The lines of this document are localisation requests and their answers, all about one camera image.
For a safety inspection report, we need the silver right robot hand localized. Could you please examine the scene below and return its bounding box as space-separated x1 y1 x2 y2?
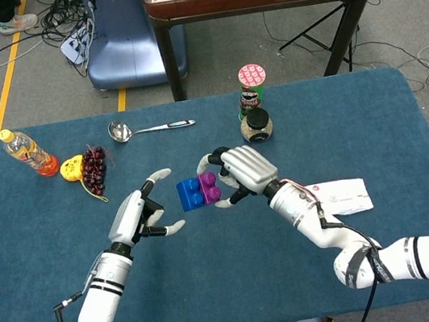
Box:
193 139 283 212

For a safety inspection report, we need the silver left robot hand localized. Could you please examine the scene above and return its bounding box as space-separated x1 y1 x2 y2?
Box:
98 166 189 252

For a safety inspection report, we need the purple building block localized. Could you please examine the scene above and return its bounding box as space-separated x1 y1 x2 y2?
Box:
196 170 224 206

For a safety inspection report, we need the blue building block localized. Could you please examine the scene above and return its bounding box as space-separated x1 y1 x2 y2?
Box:
174 175 208 215

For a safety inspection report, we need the glass jar black lid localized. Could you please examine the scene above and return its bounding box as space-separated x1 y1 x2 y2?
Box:
237 106 277 147

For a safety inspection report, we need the dark red grape bunch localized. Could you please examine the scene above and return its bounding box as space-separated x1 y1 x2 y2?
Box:
76 141 119 199

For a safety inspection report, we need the green Pringles can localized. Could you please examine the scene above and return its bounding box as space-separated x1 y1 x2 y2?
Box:
229 62 273 122

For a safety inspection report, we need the steel ladle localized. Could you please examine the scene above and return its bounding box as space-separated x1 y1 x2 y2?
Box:
106 108 198 145

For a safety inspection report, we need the blue felt table cloth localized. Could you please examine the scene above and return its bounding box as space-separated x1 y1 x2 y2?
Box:
0 60 429 322

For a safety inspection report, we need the orange drink plastic bottle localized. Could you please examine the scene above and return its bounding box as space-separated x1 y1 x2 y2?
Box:
0 121 62 184

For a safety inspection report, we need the black tripod stand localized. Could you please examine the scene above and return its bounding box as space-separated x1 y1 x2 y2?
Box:
272 0 367 77

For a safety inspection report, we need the white power strip with plugs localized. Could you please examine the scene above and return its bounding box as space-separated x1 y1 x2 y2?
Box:
56 23 100 67

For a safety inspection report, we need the person in black clothes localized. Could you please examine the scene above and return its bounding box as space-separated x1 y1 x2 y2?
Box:
0 0 40 37

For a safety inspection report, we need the yellow toy with lanyard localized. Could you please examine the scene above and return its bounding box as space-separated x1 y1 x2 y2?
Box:
57 150 110 209

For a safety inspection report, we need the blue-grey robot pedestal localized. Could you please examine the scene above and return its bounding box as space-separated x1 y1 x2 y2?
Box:
76 0 193 95

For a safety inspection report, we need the black cable tangle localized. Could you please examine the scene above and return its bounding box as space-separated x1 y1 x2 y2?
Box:
34 0 98 46

